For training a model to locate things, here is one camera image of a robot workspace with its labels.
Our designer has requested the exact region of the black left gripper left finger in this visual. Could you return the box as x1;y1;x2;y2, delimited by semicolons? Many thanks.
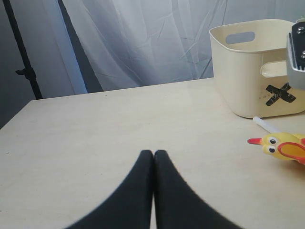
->
68;150;153;229

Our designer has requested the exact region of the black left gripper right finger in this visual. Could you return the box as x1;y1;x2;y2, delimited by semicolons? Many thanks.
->
154;150;240;229

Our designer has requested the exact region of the detached chicken head with tube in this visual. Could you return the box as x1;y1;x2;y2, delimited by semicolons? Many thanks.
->
253;116;281;133

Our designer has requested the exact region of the yellow rubber chicken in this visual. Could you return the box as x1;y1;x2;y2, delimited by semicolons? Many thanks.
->
247;132;305;165

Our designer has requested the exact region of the cream bin marked X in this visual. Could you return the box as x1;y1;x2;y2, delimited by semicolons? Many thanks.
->
209;19;305;118

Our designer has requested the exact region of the black backdrop stand pole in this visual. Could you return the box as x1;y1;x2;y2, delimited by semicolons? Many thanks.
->
2;0;43;100

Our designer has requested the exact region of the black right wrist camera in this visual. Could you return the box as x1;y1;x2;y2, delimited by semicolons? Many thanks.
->
286;18;305;90

